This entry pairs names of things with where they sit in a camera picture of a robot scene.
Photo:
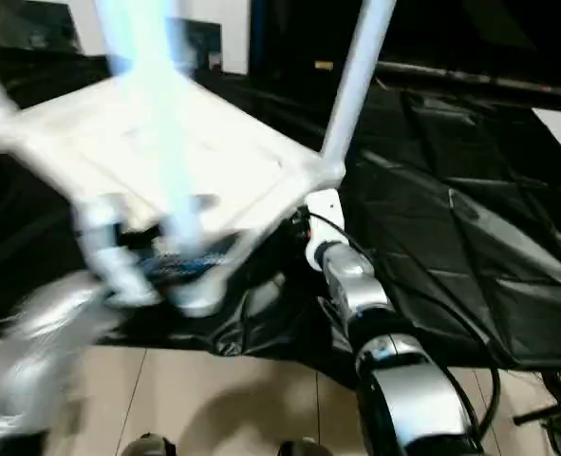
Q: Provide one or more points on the white cabinet with glass doors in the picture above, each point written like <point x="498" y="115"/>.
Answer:
<point x="234" y="28"/>

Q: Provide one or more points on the grey metal rail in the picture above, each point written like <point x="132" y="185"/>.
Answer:
<point x="479" y="78"/>

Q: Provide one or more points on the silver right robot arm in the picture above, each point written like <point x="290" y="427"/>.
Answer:
<point x="384" y="370"/>

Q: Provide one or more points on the black right robot foot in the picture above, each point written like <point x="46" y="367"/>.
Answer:
<point x="304" y="448"/>

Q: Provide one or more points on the small yellow label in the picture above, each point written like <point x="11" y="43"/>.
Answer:
<point x="324" y="66"/>

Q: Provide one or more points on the black tripod stand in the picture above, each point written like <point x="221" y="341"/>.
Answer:
<point x="546" y="414"/>

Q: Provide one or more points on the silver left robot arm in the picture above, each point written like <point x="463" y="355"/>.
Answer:
<point x="43" y="332"/>

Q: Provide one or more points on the black mat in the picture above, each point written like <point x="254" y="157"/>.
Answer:
<point x="470" y="237"/>

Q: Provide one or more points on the black robot foot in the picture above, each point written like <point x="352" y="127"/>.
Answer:
<point x="304" y="448"/>
<point x="147" y="446"/>

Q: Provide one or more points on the white plastic table top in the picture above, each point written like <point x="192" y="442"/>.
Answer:
<point x="100" y="142"/>

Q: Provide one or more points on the black left robot foot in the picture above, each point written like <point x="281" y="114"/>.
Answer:
<point x="147" y="446"/>

